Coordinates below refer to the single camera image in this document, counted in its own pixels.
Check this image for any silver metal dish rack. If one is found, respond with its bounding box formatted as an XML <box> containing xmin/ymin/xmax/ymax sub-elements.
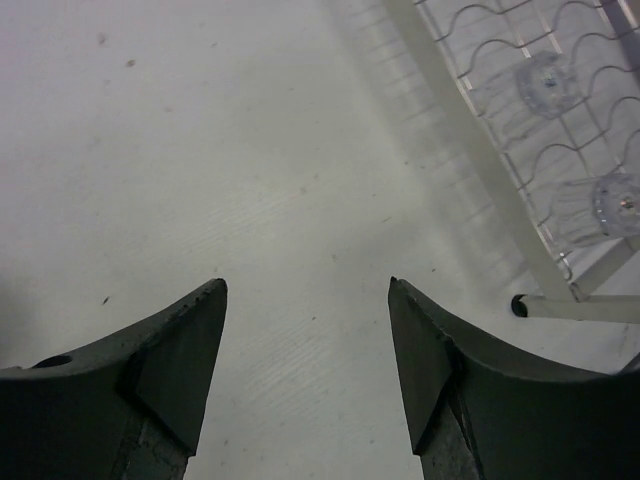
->
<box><xmin>385</xmin><ymin>1</ymin><xmax>639</xmax><ymax>324</ymax></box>

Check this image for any clear glass lower near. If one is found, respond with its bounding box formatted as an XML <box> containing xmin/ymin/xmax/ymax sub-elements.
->
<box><xmin>550</xmin><ymin>173</ymin><xmax>639</xmax><ymax>248</ymax></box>

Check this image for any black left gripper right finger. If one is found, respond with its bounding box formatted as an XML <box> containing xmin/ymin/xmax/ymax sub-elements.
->
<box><xmin>388</xmin><ymin>278</ymin><xmax>639</xmax><ymax>479</ymax></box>

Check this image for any clear glass lower far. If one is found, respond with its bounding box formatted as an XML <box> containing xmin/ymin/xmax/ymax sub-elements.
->
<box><xmin>485</xmin><ymin>51</ymin><xmax>582</xmax><ymax>139</ymax></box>

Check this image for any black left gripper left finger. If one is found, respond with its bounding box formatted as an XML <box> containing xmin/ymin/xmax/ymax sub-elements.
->
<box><xmin>1</xmin><ymin>279</ymin><xmax>228</xmax><ymax>479</ymax></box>

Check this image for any clear glass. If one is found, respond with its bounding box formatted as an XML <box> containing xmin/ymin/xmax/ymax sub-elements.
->
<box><xmin>550</xmin><ymin>173</ymin><xmax>639</xmax><ymax>248</ymax></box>
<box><xmin>485</xmin><ymin>51</ymin><xmax>582</xmax><ymax>139</ymax></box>

